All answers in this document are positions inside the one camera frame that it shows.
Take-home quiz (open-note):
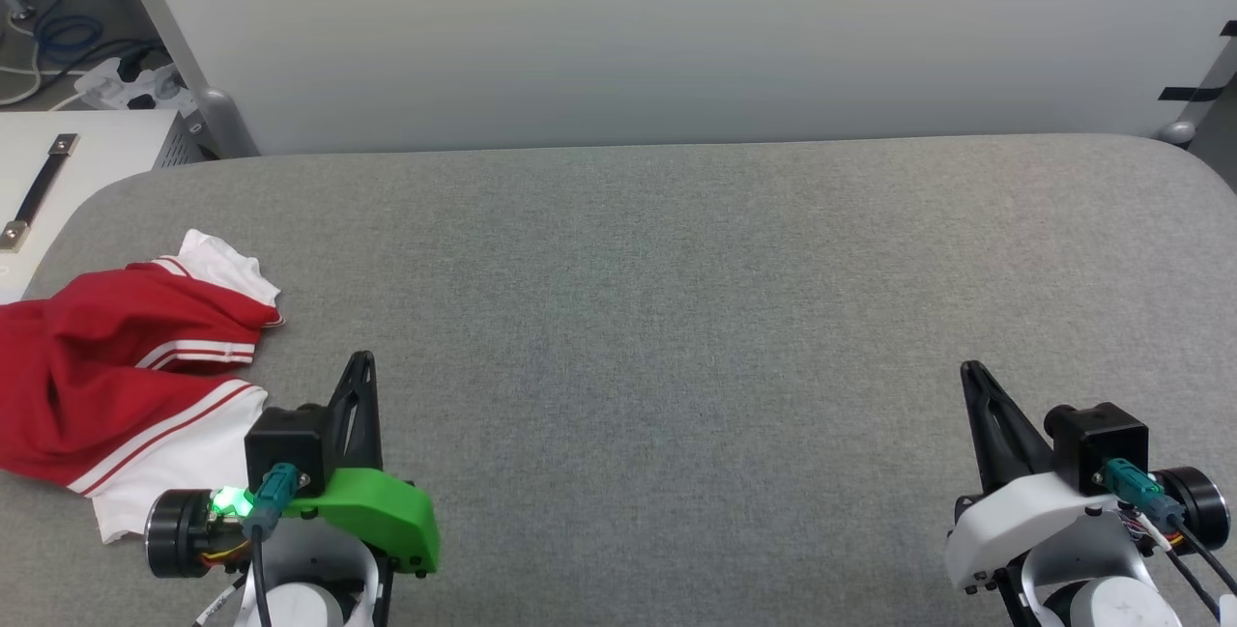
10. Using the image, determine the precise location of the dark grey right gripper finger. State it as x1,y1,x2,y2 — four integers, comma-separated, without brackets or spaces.
959,360,1057,494

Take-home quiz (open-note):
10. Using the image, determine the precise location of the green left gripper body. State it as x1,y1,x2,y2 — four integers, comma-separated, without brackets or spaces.
145,466,442,578

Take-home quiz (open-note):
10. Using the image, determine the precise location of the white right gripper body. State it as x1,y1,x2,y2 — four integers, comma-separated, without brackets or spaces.
945,465,1231,595

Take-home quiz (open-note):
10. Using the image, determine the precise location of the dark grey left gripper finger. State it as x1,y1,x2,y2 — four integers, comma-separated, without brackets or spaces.
324,351,384,474

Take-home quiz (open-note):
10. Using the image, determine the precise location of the red and white basketball jersey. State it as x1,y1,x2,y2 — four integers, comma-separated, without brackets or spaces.
0,229,286,544

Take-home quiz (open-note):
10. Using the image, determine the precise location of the white equipment case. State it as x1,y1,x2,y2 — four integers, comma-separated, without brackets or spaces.
0,109,206,305

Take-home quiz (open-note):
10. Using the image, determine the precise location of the white power strip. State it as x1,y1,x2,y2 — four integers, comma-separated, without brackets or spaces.
75,55,190,112

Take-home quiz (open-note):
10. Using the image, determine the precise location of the left arm cable teal plug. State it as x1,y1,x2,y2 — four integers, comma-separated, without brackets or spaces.
193,462,302,627

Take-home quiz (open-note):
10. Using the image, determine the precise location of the arm cable teal plug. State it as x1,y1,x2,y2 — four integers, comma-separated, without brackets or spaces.
193,462,302,627
1102,458,1237,609

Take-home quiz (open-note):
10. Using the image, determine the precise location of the right arm cable teal plug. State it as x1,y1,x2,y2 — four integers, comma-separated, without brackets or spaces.
1102,458,1237,609

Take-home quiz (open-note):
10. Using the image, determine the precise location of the black case handle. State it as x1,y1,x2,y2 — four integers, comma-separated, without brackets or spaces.
0,132,80,253

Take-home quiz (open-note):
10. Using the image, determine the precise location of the white floor cable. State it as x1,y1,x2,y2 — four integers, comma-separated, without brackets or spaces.
0,7,90,108

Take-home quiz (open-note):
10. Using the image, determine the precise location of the blue coiled cable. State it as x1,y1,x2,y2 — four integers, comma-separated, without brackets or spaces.
29,0,109,66

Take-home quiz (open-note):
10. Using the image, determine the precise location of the white partition screen grey frame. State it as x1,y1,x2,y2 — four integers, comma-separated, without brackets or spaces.
104,0,1237,160

